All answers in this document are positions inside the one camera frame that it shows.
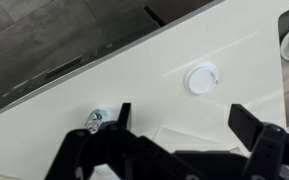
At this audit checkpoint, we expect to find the white round plastic lid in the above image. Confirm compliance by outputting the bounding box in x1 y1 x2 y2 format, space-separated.
183 62 221 96

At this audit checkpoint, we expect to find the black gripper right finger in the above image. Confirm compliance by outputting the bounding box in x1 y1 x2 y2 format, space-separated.
228 103 289 180

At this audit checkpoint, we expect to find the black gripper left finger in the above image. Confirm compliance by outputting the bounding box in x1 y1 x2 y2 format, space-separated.
45 103 198 180

